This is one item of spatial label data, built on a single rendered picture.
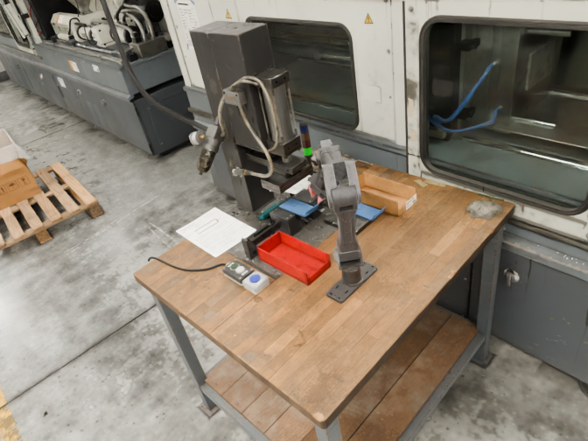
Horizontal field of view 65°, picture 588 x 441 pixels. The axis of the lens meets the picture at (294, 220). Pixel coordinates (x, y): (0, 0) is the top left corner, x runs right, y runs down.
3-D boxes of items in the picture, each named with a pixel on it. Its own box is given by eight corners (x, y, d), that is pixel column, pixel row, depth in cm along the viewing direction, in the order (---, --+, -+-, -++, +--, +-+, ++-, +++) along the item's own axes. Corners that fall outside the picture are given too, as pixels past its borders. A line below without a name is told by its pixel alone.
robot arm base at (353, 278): (322, 277, 147) (339, 286, 142) (360, 244, 157) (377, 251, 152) (325, 295, 151) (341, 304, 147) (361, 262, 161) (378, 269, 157)
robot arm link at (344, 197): (337, 251, 153) (329, 182, 129) (356, 247, 153) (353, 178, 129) (340, 266, 149) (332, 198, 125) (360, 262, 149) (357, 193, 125)
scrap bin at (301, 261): (308, 286, 156) (305, 273, 152) (259, 259, 172) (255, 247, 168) (331, 266, 162) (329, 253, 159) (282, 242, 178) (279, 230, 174)
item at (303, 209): (307, 218, 172) (306, 211, 171) (279, 206, 182) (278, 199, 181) (319, 210, 176) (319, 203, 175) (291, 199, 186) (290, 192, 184)
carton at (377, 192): (398, 219, 179) (397, 202, 175) (347, 200, 195) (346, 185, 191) (416, 202, 186) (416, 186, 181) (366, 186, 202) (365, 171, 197)
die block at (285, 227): (290, 237, 179) (287, 222, 175) (273, 229, 186) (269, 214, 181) (324, 212, 190) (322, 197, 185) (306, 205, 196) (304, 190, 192)
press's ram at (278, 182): (283, 201, 168) (268, 127, 151) (239, 183, 185) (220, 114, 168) (316, 178, 178) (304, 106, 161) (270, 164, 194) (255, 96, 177)
